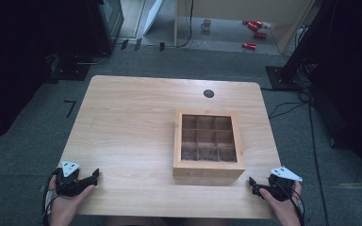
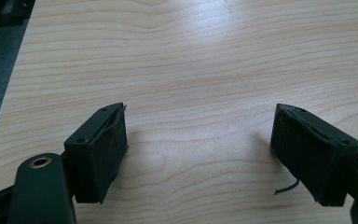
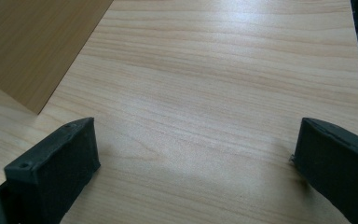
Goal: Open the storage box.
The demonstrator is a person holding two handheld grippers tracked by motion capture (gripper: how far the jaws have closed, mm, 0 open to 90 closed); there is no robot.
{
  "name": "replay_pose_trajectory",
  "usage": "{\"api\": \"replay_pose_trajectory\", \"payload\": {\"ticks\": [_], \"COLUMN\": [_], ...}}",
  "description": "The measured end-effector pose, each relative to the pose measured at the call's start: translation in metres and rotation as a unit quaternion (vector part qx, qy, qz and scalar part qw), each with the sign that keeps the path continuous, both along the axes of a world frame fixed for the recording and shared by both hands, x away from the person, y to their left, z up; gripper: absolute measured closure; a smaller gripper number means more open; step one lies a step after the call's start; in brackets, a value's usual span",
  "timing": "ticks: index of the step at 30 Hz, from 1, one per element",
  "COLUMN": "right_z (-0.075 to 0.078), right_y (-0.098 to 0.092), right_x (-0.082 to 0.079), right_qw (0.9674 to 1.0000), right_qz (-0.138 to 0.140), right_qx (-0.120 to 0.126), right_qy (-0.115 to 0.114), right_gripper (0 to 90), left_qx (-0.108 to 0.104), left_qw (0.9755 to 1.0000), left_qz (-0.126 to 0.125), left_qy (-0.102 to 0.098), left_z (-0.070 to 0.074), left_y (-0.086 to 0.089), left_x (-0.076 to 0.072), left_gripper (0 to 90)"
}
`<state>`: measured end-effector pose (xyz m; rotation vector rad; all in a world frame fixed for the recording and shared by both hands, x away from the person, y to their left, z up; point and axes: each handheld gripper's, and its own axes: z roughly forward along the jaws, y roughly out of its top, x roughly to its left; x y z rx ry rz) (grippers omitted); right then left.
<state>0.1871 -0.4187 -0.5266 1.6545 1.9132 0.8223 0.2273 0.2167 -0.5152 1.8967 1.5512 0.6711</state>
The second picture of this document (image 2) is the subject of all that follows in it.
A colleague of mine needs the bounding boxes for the dark equipment base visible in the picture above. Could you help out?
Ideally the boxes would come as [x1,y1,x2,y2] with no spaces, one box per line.
[0,0,36,30]

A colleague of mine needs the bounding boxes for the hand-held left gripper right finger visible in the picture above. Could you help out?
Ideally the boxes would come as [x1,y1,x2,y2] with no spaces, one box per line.
[269,103,358,207]

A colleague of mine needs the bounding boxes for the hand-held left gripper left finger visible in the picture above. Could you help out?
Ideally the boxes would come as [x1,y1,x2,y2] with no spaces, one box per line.
[62,102,130,205]

